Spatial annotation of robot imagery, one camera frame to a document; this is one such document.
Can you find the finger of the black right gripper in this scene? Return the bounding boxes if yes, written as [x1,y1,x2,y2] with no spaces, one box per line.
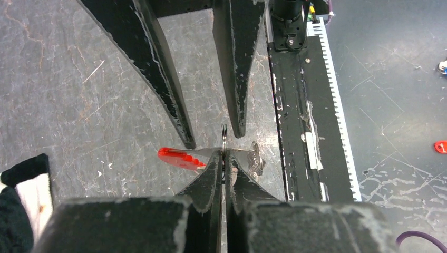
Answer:
[213,0,266,138]
[80,1,196,149]

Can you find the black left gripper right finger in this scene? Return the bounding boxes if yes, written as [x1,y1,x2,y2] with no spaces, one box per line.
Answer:
[225,151,397,252]

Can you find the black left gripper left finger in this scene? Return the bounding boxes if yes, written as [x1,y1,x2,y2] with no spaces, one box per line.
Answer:
[33,151,223,252]

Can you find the silver split keyring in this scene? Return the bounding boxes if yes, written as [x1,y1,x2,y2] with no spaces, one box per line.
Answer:
[221,124,227,159]

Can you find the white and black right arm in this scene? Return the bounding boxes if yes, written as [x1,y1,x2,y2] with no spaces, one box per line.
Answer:
[80,1,311,149]

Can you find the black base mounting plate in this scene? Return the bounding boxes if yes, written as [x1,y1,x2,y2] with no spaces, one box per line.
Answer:
[266,17,354,202]

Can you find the black white checkered cloth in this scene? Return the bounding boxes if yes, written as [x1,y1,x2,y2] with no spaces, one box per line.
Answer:
[1,153,53,252]

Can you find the red tagged key upper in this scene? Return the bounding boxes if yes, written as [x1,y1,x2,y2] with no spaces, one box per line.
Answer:
[434,141,447,154]

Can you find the blue tagged key lower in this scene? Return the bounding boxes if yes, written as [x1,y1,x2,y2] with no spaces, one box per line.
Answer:
[438,60,447,75]

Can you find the white slotted cable duct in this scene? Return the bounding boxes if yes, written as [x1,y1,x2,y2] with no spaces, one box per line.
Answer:
[307,20,362,202]

